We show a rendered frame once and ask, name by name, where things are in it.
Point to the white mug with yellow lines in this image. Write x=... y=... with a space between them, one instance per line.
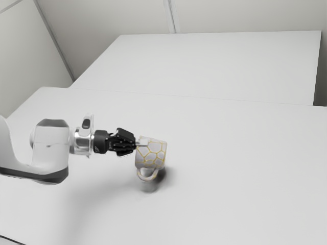
x=153 y=153

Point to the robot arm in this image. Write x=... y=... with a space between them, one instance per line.
x=49 y=143

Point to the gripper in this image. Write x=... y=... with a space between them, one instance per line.
x=101 y=141

